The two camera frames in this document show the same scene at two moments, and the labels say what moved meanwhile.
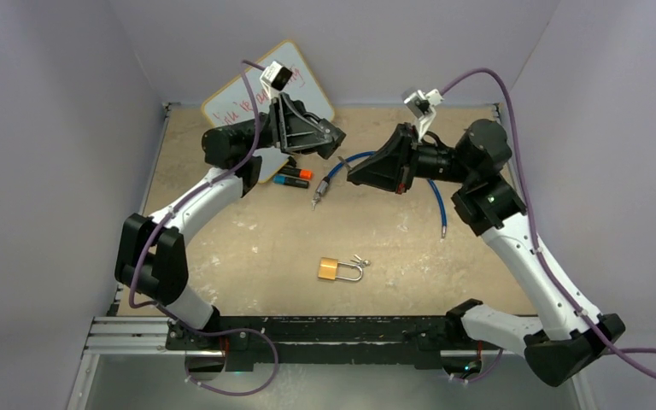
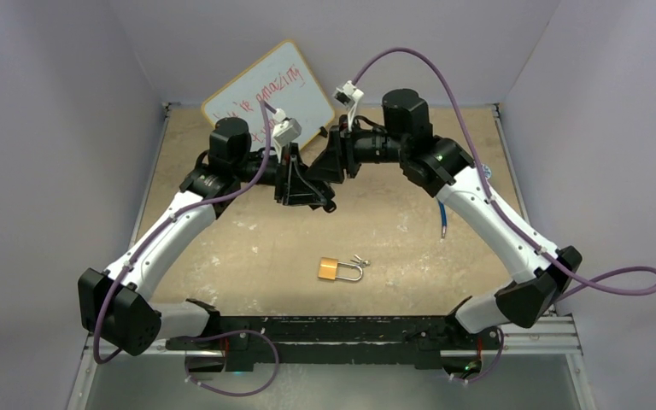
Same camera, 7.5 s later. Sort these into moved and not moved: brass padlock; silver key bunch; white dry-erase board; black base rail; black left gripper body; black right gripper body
Moved: black right gripper body; black left gripper body
Not moved: black base rail; white dry-erase board; silver key bunch; brass padlock
